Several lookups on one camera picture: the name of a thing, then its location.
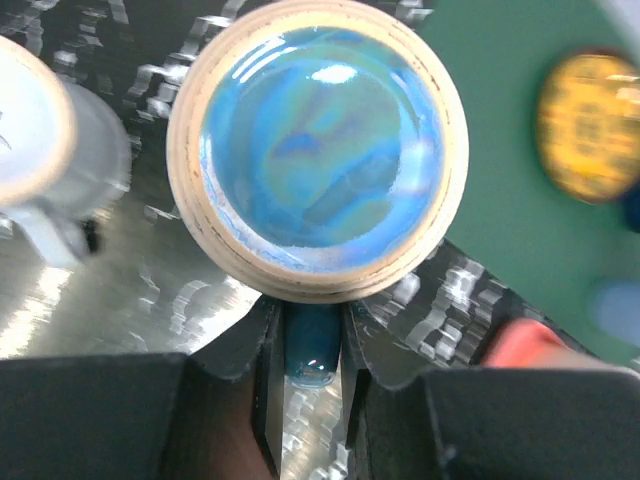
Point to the light blue plastic cup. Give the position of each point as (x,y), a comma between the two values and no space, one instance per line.
(614,308)

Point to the dark green mat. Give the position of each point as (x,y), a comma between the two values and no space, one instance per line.
(549,248)

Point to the dark blue cup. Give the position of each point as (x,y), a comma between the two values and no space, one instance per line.
(630,205)

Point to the yellow patterned plate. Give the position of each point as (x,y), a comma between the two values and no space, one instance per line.
(587,125)

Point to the pink plastic tray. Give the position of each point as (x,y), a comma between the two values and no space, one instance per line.
(529,344)

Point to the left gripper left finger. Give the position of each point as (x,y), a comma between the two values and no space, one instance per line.
(214,414)

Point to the light blue glazed mug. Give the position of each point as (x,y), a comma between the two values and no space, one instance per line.
(318,152)

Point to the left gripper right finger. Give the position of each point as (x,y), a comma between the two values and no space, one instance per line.
(568,416)

